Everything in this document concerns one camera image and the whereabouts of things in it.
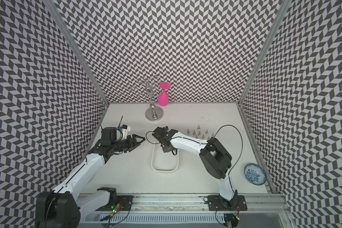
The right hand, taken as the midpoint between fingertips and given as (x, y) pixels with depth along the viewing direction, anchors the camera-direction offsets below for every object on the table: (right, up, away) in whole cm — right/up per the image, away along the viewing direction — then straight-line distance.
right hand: (172, 147), depth 89 cm
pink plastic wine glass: (-7, +33, +9) cm, 35 cm away
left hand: (-17, +5, -9) cm, 20 cm away
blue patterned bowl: (+49, -14, -7) cm, 51 cm away
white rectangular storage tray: (-6, -9, 0) cm, 11 cm away
